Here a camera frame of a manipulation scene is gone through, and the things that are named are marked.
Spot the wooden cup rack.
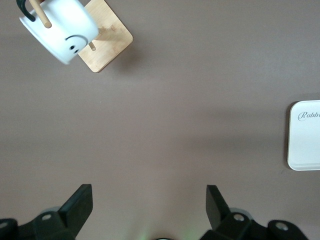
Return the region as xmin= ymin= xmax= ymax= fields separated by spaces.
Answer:
xmin=29 ymin=0 xmax=134 ymax=74

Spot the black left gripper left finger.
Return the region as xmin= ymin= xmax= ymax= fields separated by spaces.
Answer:
xmin=0 ymin=184 xmax=94 ymax=240

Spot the white cup black handle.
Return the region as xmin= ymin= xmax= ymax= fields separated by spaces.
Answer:
xmin=16 ymin=0 xmax=99 ymax=66

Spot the cream plastic tray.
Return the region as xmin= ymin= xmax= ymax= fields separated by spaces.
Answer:
xmin=284 ymin=99 xmax=320 ymax=172

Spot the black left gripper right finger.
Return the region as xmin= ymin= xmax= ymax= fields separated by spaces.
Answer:
xmin=199 ymin=184 xmax=308 ymax=240

